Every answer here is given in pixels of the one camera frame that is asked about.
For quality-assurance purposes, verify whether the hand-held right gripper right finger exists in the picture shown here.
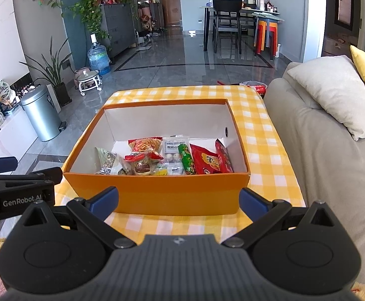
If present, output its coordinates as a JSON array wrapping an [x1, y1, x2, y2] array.
[[221, 187, 335, 248]]

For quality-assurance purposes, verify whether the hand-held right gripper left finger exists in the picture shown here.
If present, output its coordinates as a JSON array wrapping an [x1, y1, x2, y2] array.
[[21, 186, 137, 249]]

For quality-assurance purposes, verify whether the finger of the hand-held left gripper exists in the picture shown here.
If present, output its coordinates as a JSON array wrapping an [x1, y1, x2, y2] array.
[[0, 167, 63, 185], [0, 156, 18, 174]]

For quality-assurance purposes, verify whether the clear packet with brown snack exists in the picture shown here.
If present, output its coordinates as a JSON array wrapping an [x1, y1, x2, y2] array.
[[124, 151, 164, 176]]

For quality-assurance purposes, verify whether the dark red narrow packet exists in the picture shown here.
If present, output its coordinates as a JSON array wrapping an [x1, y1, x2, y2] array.
[[214, 139, 234, 174]]

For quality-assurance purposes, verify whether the red cartoon snack packet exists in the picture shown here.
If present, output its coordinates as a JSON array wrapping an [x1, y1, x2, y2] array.
[[189, 143, 222, 175]]

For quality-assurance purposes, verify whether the orange cardboard box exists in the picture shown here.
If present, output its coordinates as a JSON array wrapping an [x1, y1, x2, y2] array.
[[62, 98, 251, 217]]

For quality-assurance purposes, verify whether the orange strips snack packet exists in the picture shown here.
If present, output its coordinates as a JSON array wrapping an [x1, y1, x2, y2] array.
[[129, 137, 164, 159]]

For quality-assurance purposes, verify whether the green sausage packet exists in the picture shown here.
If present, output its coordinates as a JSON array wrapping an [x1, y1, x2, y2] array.
[[178, 143, 197, 175]]

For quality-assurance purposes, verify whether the clear packet of white balls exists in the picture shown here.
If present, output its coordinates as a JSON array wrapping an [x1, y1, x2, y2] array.
[[163, 135, 190, 176]]

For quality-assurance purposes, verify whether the white low cabinet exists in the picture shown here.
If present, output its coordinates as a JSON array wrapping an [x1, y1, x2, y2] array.
[[0, 72, 39, 164]]

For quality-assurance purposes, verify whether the yellow checked tablecloth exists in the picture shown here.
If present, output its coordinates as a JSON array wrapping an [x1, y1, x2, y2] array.
[[54, 85, 306, 246]]

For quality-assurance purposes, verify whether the silver trash can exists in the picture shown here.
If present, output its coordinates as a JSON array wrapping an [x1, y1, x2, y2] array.
[[20, 84, 67, 142]]

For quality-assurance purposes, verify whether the round paper fan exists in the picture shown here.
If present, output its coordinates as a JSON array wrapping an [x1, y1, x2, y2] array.
[[0, 80, 16, 104]]

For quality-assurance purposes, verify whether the grey sofa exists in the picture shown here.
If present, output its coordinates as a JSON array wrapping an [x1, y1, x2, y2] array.
[[263, 62, 365, 289]]

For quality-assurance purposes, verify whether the potted long-leaf plant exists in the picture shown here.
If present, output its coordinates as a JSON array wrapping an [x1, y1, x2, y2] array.
[[19, 36, 73, 107]]

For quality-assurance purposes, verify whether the white rolling stool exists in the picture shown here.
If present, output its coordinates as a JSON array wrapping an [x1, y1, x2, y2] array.
[[74, 67, 103, 97]]

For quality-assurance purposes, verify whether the red plastic bag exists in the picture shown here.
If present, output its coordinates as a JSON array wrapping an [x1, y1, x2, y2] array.
[[240, 81, 268, 98]]

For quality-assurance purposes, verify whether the blue water jug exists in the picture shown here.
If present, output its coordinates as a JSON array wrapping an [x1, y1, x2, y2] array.
[[87, 34, 111, 76]]

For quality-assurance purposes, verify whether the grey pillow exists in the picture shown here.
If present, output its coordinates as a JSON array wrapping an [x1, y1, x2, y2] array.
[[287, 55, 365, 141]]

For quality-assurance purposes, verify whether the orange plastic stool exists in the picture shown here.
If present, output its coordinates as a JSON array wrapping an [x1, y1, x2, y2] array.
[[265, 22, 279, 57], [254, 20, 269, 56]]

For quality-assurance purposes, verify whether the grey sideboard cabinet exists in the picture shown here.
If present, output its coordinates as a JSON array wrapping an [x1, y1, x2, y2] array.
[[101, 3, 138, 58]]

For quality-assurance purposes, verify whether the trailing ivy plant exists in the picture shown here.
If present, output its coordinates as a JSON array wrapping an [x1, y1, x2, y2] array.
[[62, 0, 111, 43]]

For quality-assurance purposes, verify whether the large brown plush toy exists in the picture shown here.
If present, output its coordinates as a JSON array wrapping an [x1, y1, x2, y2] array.
[[139, 14, 154, 32]]

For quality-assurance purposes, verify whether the dining table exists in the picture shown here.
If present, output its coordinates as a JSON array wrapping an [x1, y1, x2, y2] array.
[[199, 5, 286, 61]]

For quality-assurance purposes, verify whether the black dining chair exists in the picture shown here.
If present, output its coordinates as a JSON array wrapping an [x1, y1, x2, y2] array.
[[212, 0, 242, 54]]

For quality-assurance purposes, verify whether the cluster of glass bottles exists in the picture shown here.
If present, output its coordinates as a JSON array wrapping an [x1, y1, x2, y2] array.
[[258, 0, 281, 14]]

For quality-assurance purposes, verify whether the brown entry door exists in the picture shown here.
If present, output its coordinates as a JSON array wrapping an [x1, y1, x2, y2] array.
[[158, 0, 183, 28]]

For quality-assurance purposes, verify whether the dark wooden door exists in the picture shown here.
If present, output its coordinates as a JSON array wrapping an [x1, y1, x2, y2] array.
[[322, 0, 365, 59]]

